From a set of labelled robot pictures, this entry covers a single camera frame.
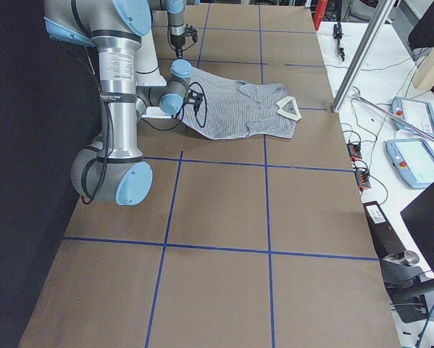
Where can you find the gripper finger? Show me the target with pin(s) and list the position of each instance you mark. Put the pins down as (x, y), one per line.
(179, 53)

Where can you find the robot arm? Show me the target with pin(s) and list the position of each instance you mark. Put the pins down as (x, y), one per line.
(112, 168)
(175, 18)

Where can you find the teach pendant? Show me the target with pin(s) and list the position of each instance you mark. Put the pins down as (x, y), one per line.
(413, 160)
(418, 113)

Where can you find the striped polo shirt white collar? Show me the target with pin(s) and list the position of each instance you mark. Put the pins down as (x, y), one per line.
(240, 109)

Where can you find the orange black power strip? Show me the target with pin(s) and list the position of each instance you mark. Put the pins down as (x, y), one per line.
(354, 150)

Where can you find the far teach pendant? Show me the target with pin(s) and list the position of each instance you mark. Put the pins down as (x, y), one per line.
(418, 113)

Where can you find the black monitor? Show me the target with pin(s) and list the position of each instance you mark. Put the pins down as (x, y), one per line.
(418, 217)

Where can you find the red cylinder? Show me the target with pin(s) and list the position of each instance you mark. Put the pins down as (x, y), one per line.
(319, 11)

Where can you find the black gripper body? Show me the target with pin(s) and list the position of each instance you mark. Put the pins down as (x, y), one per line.
(176, 39)

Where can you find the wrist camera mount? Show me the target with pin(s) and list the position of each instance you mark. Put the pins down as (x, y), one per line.
(191, 32)
(194, 98)

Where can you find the reacher grabber tool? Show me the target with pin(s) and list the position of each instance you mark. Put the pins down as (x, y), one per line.
(394, 117)

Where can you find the near teach pendant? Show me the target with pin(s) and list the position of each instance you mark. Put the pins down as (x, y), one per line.
(413, 160)

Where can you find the aluminium frame post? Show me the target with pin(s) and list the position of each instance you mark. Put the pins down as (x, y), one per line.
(377, 21)

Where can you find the black box with label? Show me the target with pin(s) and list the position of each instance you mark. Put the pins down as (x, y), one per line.
(384, 237)

